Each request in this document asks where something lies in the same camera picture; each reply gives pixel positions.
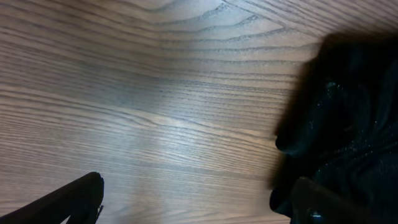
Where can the black skirt with pearl buttons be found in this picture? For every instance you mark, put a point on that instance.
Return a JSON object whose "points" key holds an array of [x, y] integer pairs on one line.
{"points": [[340, 128]]}

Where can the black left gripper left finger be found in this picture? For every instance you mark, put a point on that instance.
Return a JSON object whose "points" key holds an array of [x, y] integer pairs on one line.
{"points": [[79, 202]]}

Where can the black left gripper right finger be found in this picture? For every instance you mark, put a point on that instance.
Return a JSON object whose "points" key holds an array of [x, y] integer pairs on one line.
{"points": [[315, 204]]}

